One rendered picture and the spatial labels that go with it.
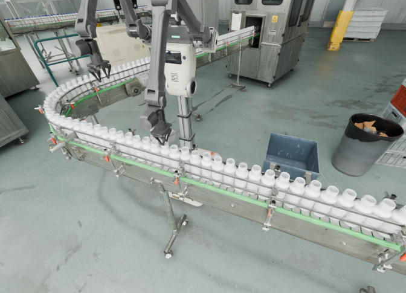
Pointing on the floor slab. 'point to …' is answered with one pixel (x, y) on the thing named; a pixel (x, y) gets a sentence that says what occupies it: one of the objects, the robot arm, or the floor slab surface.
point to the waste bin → (364, 144)
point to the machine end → (271, 29)
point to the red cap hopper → (30, 33)
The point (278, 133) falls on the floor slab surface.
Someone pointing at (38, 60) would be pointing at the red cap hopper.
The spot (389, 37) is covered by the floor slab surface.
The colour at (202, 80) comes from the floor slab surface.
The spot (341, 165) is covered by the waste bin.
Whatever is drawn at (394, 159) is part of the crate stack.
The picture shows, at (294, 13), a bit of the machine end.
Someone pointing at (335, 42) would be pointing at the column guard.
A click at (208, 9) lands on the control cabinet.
